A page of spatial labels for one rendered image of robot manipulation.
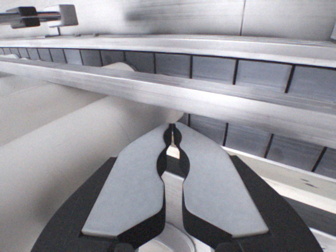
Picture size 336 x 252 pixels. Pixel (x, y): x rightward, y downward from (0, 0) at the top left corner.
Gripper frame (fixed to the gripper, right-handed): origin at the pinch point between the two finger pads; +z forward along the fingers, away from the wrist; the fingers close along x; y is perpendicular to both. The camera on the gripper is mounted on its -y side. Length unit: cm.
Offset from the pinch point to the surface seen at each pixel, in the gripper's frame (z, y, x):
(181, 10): 11.3, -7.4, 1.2
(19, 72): 4.7, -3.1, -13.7
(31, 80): 10.2, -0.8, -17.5
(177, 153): 2.0, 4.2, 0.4
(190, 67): 5.5, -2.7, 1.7
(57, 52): 15.7, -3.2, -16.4
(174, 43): 6.3, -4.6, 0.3
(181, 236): 4.7, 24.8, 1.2
